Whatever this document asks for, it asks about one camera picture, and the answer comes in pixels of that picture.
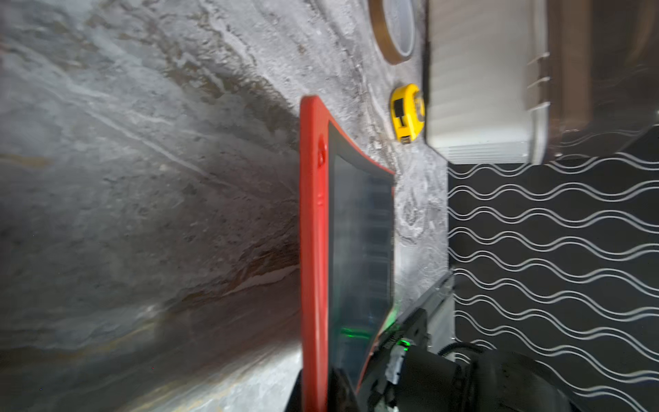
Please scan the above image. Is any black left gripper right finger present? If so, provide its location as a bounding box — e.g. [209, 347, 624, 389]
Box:
[329, 367, 360, 412]

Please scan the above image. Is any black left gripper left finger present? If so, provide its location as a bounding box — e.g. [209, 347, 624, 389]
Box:
[284, 370, 303, 412]

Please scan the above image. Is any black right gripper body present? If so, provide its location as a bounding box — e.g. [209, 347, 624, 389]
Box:
[357, 307, 430, 411]

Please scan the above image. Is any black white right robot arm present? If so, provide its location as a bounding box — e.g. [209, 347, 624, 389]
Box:
[356, 309, 588, 412]

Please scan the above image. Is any yellow tape measure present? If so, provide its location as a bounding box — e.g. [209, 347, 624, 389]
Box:
[390, 83, 426, 144]

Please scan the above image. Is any white toolbox brown lid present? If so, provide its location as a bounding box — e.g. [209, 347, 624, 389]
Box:
[427, 1, 658, 165]

